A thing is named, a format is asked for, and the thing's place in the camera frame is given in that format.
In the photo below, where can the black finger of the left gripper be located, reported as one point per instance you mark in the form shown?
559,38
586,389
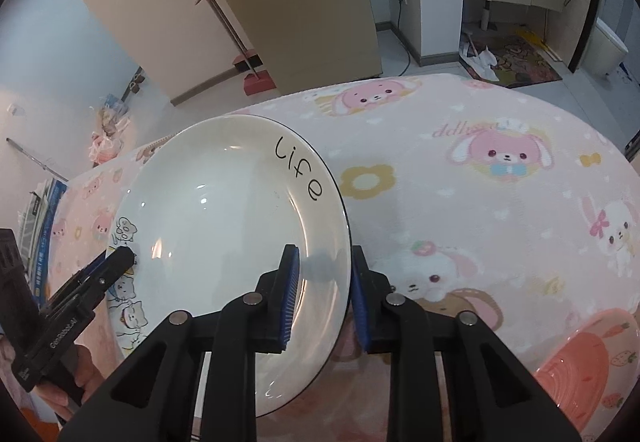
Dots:
87,287

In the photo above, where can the white mop stick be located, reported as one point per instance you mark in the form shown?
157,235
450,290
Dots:
37,161

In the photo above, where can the bathroom floor mat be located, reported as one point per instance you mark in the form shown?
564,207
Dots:
507,61

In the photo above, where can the stack of boxes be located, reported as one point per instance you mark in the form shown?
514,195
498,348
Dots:
35,232

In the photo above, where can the person's left hand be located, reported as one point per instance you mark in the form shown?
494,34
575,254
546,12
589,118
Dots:
87,377

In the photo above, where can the pink carrot bowl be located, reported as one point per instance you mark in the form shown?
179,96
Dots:
592,374

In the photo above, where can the white toilet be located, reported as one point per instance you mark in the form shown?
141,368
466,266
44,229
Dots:
604,52

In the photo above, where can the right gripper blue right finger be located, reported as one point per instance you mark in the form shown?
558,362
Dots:
451,377

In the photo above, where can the white life plate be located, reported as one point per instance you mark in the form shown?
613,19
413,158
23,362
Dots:
211,211

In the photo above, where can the broom with red dustpan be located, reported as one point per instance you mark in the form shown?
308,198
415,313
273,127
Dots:
256,79

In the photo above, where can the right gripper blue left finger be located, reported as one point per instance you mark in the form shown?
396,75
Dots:
195,369

